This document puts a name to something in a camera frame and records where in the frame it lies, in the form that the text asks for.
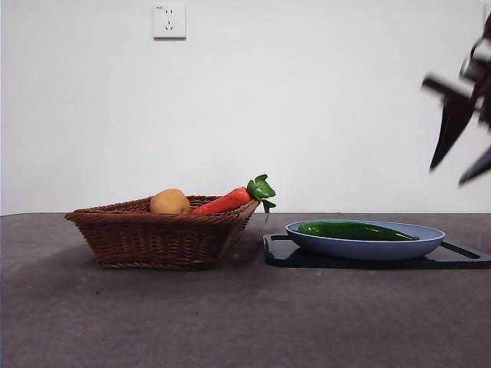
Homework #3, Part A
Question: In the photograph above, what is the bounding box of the blue round plate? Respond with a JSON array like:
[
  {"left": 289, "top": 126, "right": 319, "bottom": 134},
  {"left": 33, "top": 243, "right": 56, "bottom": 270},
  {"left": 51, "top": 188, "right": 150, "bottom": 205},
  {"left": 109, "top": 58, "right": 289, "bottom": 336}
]
[{"left": 285, "top": 220, "right": 447, "bottom": 262}]

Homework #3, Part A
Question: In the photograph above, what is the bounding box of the green pepper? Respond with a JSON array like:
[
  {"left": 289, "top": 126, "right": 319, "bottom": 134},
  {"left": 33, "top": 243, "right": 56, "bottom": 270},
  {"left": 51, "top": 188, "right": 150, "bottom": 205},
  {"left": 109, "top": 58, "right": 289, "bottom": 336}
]
[{"left": 298, "top": 221, "right": 421, "bottom": 242}]

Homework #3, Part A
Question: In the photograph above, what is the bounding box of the black glass board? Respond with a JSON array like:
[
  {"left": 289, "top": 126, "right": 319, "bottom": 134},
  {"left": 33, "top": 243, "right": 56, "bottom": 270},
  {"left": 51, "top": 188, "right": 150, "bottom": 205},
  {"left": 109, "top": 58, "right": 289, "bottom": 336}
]
[{"left": 262, "top": 233, "right": 491, "bottom": 270}]

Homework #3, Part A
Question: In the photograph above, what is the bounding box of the orange carrot with green leaves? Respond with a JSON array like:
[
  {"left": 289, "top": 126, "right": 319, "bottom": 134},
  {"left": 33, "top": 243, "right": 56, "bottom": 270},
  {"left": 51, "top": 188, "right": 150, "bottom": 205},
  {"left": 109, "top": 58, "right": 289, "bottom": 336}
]
[{"left": 190, "top": 174, "right": 278, "bottom": 225}]

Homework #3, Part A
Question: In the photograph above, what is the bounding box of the yellow-brown potato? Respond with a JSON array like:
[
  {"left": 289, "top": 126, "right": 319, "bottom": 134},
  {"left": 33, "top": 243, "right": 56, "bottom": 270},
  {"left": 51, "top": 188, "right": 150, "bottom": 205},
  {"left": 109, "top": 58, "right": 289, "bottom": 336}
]
[{"left": 149, "top": 188, "right": 192, "bottom": 216}]

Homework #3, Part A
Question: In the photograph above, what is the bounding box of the brown wicker basket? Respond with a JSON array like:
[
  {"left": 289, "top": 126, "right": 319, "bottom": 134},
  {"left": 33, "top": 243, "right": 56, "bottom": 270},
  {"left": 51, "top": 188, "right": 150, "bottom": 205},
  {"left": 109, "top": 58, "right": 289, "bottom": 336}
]
[{"left": 64, "top": 195, "right": 262, "bottom": 271}]

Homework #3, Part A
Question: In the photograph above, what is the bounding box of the white wall socket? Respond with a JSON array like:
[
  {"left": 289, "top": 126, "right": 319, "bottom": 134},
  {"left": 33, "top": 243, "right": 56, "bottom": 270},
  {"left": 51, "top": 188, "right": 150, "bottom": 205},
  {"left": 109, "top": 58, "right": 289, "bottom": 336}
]
[{"left": 153, "top": 4, "right": 188, "bottom": 41}]

